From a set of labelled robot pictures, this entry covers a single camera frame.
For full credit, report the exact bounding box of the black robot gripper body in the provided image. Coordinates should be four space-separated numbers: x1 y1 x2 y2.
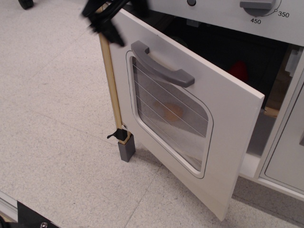
81 0 129 32

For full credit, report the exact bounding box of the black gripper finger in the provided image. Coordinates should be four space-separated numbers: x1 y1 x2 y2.
100 20 125 47
132 0 149 17

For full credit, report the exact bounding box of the white toy oven door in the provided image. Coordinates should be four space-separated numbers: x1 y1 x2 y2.
110 9 264 220

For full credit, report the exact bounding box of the black caster wheel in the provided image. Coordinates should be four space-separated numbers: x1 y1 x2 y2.
18 0 34 10

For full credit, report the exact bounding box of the orange toy chicken drumstick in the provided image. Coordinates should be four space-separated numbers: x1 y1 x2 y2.
153 101 183 122

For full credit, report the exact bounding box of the black tape strip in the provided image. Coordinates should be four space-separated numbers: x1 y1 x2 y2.
107 128 128 141

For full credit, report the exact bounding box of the grey temperature dial knob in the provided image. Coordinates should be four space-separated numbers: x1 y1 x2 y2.
239 0 276 17

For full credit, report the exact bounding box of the red toy strawberry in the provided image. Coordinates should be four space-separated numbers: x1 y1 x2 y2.
228 61 249 82

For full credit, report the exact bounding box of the white toy kitchen cabinet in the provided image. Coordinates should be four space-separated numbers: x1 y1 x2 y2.
124 0 304 199

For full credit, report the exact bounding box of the white right cabinet door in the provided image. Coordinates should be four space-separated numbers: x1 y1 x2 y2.
260 75 304 194

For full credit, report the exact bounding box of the light wooden corner post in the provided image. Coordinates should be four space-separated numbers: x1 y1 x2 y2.
99 34 123 129

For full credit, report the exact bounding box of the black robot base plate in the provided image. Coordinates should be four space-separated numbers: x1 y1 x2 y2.
17 201 59 228

